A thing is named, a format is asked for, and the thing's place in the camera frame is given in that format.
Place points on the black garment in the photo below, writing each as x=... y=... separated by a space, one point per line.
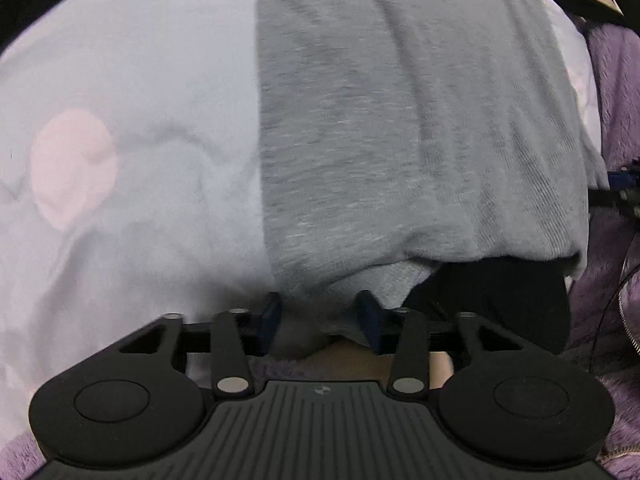
x=500 y=300

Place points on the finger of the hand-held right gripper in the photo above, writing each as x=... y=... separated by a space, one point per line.
x=622 y=197

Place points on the grey ribbed knit garment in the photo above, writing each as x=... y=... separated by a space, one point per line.
x=400 y=135

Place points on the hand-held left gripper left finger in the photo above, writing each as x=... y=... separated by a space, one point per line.
x=272 y=317

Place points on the polka dot bedsheet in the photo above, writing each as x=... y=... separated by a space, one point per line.
x=125 y=185

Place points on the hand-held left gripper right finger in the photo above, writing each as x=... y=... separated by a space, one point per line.
x=368 y=312

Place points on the purple fuzzy blanket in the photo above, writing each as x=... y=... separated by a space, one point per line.
x=615 y=85

